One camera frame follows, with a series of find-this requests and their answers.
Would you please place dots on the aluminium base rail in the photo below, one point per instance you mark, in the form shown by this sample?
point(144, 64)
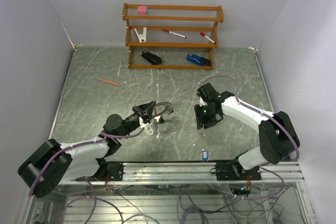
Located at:
point(120, 173)

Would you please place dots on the orange pencil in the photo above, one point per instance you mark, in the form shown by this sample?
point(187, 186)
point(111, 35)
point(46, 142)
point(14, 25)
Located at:
point(108, 82)

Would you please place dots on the white plastic clip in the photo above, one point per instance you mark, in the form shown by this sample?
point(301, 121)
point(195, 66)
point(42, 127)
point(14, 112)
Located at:
point(141, 37)

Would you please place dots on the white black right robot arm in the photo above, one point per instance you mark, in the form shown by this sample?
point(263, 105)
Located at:
point(277, 136)

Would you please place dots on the red capped white marker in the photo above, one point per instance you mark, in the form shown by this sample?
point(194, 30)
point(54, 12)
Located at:
point(207, 37)

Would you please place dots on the blue key tag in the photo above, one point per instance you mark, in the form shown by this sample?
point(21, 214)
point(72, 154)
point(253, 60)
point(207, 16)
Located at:
point(204, 153)

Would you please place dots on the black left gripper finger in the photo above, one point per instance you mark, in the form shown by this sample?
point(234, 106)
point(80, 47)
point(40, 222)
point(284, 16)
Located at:
point(148, 116)
point(147, 107)

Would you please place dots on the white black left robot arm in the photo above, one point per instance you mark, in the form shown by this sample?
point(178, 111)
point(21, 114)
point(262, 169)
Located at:
point(54, 163)

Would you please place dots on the pink eraser block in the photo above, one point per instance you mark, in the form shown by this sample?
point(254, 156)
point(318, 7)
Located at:
point(142, 10)

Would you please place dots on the red white marker pen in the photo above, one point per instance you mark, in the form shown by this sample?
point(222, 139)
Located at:
point(173, 33)

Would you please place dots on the brown wooden shelf rack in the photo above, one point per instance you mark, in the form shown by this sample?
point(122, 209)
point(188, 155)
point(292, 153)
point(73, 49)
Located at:
point(185, 20)

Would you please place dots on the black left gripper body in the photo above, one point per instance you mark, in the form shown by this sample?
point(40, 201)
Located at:
point(137, 110)

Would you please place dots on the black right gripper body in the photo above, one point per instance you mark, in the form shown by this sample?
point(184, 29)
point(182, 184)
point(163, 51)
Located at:
point(205, 116)

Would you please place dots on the blue stapler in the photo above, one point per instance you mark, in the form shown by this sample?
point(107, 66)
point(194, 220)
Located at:
point(197, 60)

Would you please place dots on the black stapler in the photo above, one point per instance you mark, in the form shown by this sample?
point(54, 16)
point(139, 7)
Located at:
point(151, 58)

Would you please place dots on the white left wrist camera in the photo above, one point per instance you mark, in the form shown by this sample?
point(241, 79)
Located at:
point(151, 128)

